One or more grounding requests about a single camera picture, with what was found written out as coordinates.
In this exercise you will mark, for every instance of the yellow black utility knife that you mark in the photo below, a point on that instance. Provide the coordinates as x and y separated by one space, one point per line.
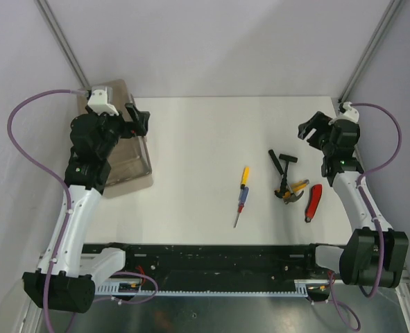
297 186

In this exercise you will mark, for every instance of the left aluminium frame post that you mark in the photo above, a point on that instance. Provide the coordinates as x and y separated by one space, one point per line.
51 21

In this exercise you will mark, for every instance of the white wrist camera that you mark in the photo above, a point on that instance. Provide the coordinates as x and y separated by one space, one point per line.
100 100
346 112

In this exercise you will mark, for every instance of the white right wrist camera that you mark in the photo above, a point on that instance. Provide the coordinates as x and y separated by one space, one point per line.
346 112

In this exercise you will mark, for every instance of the white slotted cable duct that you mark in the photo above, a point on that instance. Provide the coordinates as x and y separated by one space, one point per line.
299 289

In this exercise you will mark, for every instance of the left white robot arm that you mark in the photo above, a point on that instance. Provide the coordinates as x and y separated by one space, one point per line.
62 280

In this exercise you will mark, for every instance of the aluminium frame post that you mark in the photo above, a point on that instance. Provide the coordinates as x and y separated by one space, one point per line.
51 21
383 27

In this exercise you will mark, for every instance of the blue red handled screwdriver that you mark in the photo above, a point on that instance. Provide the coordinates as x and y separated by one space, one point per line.
241 204

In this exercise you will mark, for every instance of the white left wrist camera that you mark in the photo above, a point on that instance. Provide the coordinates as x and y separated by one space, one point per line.
100 100

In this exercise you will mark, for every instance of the beige plastic tool box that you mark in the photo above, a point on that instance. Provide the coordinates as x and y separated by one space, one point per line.
130 162

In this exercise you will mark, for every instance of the black handled claw hammer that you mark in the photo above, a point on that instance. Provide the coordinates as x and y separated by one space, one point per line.
281 163

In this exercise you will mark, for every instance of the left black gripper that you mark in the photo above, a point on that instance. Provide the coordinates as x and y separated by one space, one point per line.
130 129

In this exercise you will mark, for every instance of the red folding utility knife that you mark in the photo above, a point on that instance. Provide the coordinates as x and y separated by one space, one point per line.
315 195

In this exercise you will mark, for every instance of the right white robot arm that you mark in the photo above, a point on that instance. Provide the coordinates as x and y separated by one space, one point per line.
375 252

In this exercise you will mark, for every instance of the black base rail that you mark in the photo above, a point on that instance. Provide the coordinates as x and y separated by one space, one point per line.
218 268

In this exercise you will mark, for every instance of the right aluminium frame post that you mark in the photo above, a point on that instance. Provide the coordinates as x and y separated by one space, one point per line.
383 27

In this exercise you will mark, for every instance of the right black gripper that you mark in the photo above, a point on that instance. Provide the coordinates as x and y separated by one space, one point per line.
319 121

